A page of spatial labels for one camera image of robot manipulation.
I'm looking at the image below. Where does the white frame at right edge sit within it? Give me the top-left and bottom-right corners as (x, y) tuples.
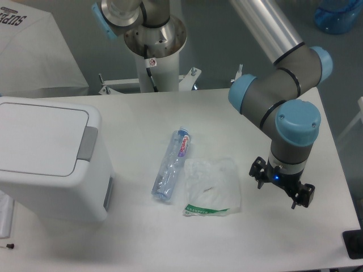
(337, 97), (362, 143)

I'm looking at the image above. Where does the clear plastic bag green stripe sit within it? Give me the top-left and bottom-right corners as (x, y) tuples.
(183, 158), (242, 216)

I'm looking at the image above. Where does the metal clamp bolt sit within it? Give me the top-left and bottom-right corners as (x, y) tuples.
(230, 63), (243, 84)

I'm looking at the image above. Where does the blue transparent water jug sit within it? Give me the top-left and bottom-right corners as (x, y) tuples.
(313, 1), (362, 35)

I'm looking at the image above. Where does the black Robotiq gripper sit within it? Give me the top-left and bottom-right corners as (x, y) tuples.
(249, 156), (315, 209)

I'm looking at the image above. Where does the black cable on pedestal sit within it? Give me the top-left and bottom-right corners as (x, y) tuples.
(143, 44), (159, 93)

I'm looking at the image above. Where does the white push-lid trash can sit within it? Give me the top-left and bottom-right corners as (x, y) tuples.
(1, 96), (114, 222)

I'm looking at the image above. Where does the white bracket with bolts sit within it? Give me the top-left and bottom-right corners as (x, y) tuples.
(99, 67), (202, 95)

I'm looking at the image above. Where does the crushed clear plastic bottle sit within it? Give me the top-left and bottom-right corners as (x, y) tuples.
(151, 126), (191, 201)

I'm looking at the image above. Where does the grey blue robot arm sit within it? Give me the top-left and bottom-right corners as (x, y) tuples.
(91, 1), (333, 207)

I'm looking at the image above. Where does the black device at table edge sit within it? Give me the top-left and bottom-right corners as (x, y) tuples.
(342, 229), (362, 260)

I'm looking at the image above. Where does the white printed cloth cover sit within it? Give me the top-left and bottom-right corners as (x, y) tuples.
(1, 1), (88, 95)

